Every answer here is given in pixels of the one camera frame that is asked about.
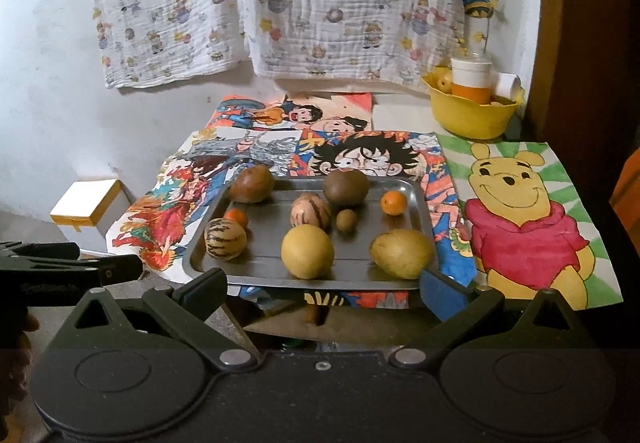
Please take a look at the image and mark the orange panel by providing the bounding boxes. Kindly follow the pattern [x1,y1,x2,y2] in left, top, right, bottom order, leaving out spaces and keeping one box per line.
[607,158,640,224]

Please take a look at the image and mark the white and orange container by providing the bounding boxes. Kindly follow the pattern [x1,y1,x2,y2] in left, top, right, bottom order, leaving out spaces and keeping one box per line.
[450,52,493,105]

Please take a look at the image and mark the brown kiwi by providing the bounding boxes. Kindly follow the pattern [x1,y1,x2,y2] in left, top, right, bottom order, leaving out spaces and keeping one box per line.
[335,208,358,233]

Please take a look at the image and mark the brown wooden door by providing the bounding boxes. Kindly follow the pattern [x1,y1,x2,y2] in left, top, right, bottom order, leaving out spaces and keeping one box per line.
[525,0,640,204]

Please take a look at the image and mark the grey character drawing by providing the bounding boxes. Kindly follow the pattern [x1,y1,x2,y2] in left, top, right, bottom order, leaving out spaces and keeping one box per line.
[185,128,301,176]

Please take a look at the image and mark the white box with yellow tape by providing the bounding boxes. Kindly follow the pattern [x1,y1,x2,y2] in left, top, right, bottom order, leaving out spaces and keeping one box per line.
[50,179,132,254]

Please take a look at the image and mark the small orange tangerine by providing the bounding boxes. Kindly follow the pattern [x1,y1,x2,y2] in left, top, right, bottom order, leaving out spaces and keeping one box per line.
[223,207,249,229]
[380,190,408,216]

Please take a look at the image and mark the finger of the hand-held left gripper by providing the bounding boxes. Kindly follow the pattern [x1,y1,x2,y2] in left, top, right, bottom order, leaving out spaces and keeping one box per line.
[0,242,81,265]
[77,254,144,291]

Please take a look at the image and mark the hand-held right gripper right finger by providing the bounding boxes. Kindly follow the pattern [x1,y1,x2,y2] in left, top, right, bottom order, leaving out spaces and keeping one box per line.
[390,268,597,371]

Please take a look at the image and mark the yellow green mango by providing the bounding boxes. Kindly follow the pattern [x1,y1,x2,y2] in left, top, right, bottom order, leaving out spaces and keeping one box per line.
[369,229,435,280]

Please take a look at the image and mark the yellow plastic bowl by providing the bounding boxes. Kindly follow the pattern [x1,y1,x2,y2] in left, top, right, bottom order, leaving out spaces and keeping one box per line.
[420,66,526,140]

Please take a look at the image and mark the round brown sapodilla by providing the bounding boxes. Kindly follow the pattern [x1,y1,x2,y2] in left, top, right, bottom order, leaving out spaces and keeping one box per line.
[322,168,371,208]

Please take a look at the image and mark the wooden table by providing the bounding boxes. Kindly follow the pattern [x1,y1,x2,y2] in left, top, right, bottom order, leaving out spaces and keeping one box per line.
[225,293,426,351]

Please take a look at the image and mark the striped pepino melon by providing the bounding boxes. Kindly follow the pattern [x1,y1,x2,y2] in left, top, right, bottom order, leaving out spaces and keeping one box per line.
[204,218,248,260]
[290,192,332,230]

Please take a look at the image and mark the oval brown sapodilla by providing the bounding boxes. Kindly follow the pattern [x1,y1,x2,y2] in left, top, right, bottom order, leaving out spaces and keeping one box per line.
[228,166,276,204]

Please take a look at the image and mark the cartoon boys poster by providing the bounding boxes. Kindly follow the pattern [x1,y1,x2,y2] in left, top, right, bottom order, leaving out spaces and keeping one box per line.
[215,93,373,131]

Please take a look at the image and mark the Winnie the Pooh cloth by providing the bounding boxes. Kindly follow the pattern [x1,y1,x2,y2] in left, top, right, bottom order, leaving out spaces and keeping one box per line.
[437,136,624,313]

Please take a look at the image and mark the person's left hand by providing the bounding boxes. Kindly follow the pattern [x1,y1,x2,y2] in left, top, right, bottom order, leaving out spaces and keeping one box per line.
[0,315,42,404]

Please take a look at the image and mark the straw hat character poster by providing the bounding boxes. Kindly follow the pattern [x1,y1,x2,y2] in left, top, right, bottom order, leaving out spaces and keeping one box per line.
[295,130,476,310]

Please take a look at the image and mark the grey metal tray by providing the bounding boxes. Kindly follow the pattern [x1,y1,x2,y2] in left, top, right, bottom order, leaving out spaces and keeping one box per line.
[182,176,441,291]

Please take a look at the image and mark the round yellow pear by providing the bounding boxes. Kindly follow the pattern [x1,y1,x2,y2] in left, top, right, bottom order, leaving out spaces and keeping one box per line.
[280,224,335,280]

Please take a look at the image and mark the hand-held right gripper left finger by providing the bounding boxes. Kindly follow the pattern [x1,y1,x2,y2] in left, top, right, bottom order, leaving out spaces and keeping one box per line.
[72,268,261,371]

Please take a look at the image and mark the white paper roll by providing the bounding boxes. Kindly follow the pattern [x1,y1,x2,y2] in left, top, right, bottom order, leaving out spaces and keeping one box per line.
[495,72,523,101]

